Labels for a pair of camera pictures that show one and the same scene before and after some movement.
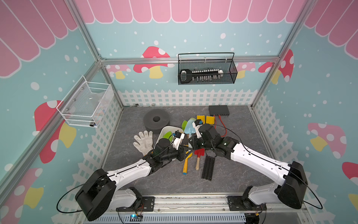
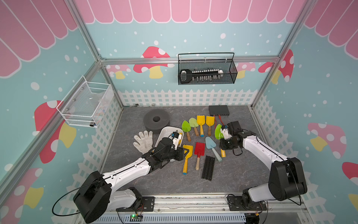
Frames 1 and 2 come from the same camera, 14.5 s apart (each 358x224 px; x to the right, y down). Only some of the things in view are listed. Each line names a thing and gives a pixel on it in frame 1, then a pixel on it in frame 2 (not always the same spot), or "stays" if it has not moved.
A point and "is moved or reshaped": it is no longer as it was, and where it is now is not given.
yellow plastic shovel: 210,120 stays
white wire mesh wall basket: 86,103 stays
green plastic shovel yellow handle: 168,136 is moved or reshaped
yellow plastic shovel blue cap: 202,117 stays
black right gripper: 194,140 -> 223,146
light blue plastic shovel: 189,129 is moved or reshaped
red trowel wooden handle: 199,152 stays
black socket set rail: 187,76 stays
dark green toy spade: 183,124 stays
